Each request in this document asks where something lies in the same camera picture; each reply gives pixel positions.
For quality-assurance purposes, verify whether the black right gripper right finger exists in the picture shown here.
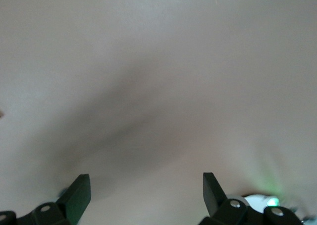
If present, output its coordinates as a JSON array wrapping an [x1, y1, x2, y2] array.
[[199, 172, 305, 225]]

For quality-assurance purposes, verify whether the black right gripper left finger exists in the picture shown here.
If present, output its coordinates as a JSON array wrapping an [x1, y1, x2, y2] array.
[[0, 174, 91, 225]]

